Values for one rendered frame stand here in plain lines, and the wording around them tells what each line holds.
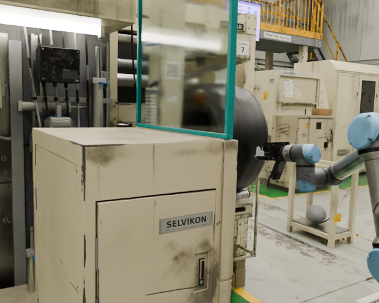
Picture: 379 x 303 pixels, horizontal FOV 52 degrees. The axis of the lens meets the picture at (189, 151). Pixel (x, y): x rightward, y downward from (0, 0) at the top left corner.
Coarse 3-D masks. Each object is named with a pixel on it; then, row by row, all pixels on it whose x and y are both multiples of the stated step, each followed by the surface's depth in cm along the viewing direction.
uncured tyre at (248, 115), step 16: (240, 96) 189; (240, 112) 182; (256, 112) 187; (240, 128) 179; (256, 128) 184; (240, 144) 179; (256, 144) 184; (240, 160) 181; (256, 160) 187; (240, 176) 187; (256, 176) 194
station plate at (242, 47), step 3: (237, 42) 229; (240, 42) 230; (243, 42) 231; (246, 42) 232; (237, 45) 229; (240, 45) 230; (243, 45) 231; (246, 45) 233; (237, 48) 229; (240, 48) 231; (243, 48) 232; (246, 48) 233; (237, 51) 230; (240, 51) 231; (243, 51) 232; (246, 51) 233; (240, 54) 231; (243, 54) 232; (246, 54) 233
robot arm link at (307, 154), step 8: (296, 144) 163; (304, 144) 157; (312, 144) 155; (296, 152) 158; (304, 152) 154; (312, 152) 153; (320, 152) 155; (296, 160) 159; (304, 160) 155; (312, 160) 153
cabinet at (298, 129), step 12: (276, 120) 644; (288, 120) 622; (300, 120) 610; (312, 120) 625; (324, 120) 640; (276, 132) 645; (288, 132) 622; (300, 132) 613; (312, 132) 628; (324, 132) 643; (324, 144) 646; (324, 156) 650; (288, 168) 626; (276, 180) 649; (288, 180) 627; (288, 192) 630; (300, 192) 632
